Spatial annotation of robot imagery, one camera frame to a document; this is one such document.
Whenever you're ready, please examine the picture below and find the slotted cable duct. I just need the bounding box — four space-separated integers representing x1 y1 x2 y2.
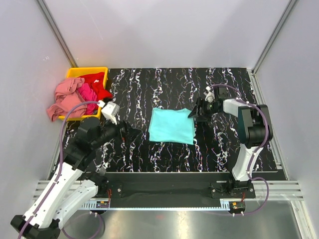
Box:
79 200 230 211

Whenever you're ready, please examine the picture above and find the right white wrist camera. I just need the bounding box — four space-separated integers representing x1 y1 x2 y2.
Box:
204 86 215 103

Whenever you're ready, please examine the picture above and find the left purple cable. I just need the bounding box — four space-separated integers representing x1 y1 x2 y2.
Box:
17 100 107 239

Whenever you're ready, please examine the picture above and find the aluminium frame post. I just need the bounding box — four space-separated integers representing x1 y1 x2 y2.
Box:
251 0 299 75
35 0 78 68

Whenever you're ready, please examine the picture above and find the left aluminium frame post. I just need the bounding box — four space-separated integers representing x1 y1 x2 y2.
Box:
35 0 78 68

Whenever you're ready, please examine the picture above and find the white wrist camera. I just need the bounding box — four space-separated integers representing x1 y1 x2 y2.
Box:
98 101 120 125
204 86 215 103

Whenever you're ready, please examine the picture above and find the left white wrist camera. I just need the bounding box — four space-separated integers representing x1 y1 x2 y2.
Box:
98 101 120 125

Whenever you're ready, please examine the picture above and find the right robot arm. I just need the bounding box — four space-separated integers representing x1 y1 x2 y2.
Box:
188 84 273 198

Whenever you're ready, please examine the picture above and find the teal t-shirt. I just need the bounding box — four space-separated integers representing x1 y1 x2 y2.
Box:
149 108 195 145

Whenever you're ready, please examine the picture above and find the magenta t-shirt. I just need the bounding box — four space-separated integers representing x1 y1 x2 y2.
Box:
77 83 98 115

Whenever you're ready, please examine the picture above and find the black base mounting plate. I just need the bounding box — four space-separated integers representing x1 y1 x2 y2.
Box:
93 172 257 205

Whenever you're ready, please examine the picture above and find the salmon pink t-shirt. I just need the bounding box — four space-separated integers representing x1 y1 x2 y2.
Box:
46 78 85 121

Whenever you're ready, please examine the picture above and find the right aluminium frame post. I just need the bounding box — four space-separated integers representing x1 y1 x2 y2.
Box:
251 0 299 75

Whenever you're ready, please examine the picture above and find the red t-shirt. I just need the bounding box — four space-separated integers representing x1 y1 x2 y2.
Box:
80 72 113 101

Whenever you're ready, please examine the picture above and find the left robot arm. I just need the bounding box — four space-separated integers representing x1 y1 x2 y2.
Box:
10 117 141 239

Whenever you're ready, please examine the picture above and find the yellow plastic bin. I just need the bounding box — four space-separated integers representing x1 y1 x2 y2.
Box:
66 67 108 121

